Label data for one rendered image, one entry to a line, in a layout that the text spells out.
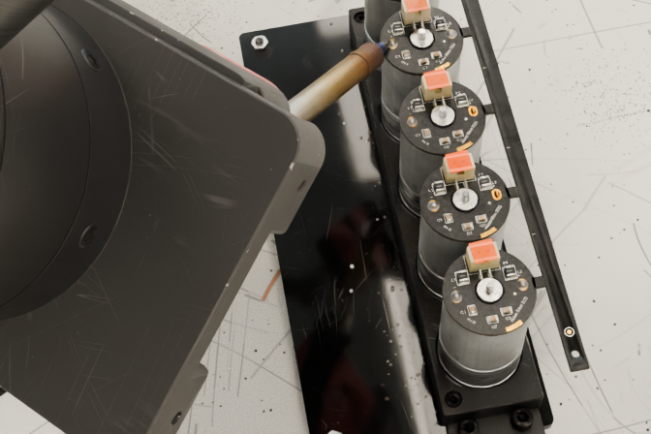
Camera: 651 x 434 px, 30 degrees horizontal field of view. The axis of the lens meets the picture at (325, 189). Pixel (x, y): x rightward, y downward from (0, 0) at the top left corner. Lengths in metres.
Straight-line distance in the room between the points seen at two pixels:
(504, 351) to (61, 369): 0.16
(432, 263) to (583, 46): 0.13
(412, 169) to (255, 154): 0.17
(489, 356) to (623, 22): 0.16
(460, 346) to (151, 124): 0.16
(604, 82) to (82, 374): 0.27
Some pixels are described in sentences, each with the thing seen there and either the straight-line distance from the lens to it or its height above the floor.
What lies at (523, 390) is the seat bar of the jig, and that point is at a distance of 0.36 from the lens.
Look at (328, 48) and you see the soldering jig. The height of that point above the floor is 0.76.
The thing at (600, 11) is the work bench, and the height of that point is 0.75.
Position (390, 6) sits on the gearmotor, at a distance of 0.38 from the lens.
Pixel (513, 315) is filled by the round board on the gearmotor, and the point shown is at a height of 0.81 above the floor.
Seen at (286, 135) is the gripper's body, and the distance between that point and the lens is 0.19.
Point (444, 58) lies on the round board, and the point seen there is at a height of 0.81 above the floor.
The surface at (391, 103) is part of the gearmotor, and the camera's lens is 0.38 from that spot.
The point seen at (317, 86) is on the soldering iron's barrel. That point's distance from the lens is 0.33.
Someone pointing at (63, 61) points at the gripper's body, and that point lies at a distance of 0.19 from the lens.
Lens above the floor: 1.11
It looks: 61 degrees down
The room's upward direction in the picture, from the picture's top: 5 degrees counter-clockwise
